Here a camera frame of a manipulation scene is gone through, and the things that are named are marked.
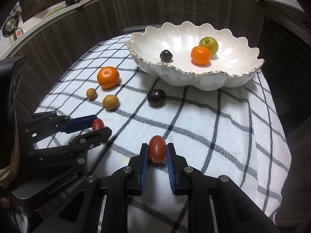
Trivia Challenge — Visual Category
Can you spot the red grape tomato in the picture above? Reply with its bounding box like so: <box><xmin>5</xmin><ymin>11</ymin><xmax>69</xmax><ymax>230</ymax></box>
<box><xmin>92</xmin><ymin>118</ymin><xmax>104</xmax><ymax>131</ymax></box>
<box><xmin>149</xmin><ymin>135</ymin><xmax>167</xmax><ymax>163</ymax></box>

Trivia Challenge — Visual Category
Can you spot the dark plum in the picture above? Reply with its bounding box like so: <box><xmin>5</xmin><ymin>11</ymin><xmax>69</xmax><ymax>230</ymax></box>
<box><xmin>147</xmin><ymin>89</ymin><xmax>166</xmax><ymax>106</ymax></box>
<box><xmin>160</xmin><ymin>50</ymin><xmax>173</xmax><ymax>62</ymax></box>

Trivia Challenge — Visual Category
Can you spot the small round tan longan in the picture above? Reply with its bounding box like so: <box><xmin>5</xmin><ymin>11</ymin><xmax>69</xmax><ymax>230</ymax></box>
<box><xmin>86</xmin><ymin>88</ymin><xmax>97</xmax><ymax>100</ymax></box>

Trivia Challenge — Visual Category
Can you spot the larger tan longan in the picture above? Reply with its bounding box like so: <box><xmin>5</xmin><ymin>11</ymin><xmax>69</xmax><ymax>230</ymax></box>
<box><xmin>102</xmin><ymin>95</ymin><xmax>120</xmax><ymax>110</ymax></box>

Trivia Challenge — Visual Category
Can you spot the white checkered cloth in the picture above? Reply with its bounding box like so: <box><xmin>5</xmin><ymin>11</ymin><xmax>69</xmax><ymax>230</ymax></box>
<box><xmin>37</xmin><ymin>35</ymin><xmax>292</xmax><ymax>219</ymax></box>

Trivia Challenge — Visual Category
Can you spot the large orange on cloth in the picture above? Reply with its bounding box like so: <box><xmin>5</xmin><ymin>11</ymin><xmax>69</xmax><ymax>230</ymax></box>
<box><xmin>97</xmin><ymin>66</ymin><xmax>120</xmax><ymax>89</ymax></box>

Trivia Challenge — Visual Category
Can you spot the dark plum on cloth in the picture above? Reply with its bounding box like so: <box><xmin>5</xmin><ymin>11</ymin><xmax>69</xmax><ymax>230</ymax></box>
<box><xmin>147</xmin><ymin>89</ymin><xmax>166</xmax><ymax>106</ymax></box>

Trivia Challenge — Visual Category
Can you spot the black wok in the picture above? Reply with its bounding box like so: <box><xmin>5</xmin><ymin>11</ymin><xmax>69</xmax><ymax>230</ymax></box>
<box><xmin>2</xmin><ymin>13</ymin><xmax>20</xmax><ymax>37</ymax></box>

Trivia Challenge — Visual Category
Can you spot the white scalloped ceramic bowl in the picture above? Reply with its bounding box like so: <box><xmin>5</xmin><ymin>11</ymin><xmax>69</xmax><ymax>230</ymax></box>
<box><xmin>125</xmin><ymin>21</ymin><xmax>264</xmax><ymax>91</ymax></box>

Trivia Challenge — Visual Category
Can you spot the small orange in bowl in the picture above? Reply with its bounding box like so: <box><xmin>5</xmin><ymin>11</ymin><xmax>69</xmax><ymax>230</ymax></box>
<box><xmin>190</xmin><ymin>46</ymin><xmax>212</xmax><ymax>66</ymax></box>

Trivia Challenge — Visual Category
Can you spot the green apple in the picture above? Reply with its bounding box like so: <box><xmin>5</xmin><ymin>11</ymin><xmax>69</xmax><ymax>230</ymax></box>
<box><xmin>199</xmin><ymin>36</ymin><xmax>219</xmax><ymax>56</ymax></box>

